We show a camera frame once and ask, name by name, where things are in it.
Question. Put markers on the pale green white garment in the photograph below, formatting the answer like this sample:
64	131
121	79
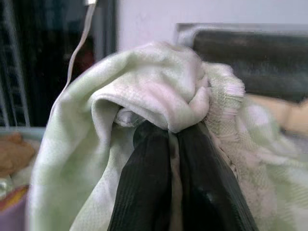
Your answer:
144	79

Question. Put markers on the white metal drying rack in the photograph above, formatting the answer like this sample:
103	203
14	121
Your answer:
10	72

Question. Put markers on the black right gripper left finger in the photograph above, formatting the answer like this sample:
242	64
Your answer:
142	183

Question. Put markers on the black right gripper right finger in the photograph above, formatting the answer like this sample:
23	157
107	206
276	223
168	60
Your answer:
207	187

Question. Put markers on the grey framed dark panel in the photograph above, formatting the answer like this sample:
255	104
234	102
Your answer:
252	60

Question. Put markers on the orange brown cloth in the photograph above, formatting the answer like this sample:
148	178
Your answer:
14	152

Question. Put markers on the dark window with grey frame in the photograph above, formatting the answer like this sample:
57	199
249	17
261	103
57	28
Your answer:
57	60

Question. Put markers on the purple basin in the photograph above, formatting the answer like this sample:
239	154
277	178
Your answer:
13	211

